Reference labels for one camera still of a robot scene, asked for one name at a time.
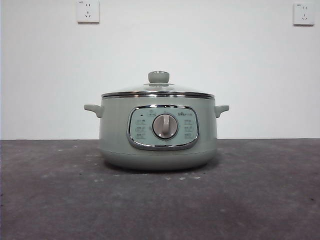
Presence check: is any pale green electric pot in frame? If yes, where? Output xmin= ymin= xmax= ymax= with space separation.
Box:
xmin=83 ymin=96 xmax=230 ymax=172

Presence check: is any white wall socket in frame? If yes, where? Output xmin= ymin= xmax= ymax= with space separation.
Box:
xmin=292 ymin=2 xmax=315 ymax=27
xmin=76 ymin=0 xmax=100 ymax=25

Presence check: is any glass lid with green knob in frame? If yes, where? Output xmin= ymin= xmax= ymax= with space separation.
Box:
xmin=101 ymin=70 xmax=216 ymax=98

